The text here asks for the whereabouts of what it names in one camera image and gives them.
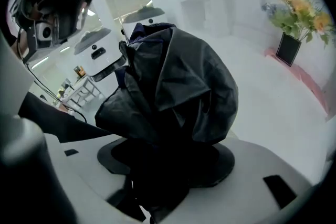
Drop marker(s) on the white metal rack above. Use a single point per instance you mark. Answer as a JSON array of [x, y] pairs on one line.
[[84, 93]]

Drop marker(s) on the black cloth item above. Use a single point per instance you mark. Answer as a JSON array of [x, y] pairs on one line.
[[178, 81]]

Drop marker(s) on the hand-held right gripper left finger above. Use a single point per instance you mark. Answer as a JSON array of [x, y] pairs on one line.
[[86, 178]]

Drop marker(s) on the black vase with yellow flowers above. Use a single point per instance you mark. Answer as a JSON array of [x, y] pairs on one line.
[[288, 49]]

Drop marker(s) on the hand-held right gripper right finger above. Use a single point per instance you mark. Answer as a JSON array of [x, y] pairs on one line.
[[236, 199]]

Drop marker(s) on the person's head camera rig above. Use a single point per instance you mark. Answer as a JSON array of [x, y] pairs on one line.
[[63, 2]]

